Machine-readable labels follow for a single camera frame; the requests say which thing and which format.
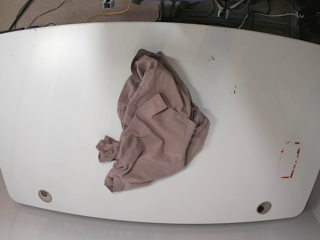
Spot black cables on floor left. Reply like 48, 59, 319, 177
9, 0, 68, 30

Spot right table cable grommet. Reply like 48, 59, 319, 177
256, 201, 272, 215

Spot white cable on floor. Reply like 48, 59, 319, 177
237, 10, 301, 30

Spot mauve t-shirt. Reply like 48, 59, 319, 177
96, 49, 210, 193

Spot yellow cable on floor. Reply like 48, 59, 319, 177
84, 0, 133, 24

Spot red tape rectangle marking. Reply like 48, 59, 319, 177
278, 141, 301, 179

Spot table cable grommet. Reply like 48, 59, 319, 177
38, 190, 52, 203
256, 201, 272, 215

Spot left table cable grommet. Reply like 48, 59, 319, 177
38, 190, 52, 203

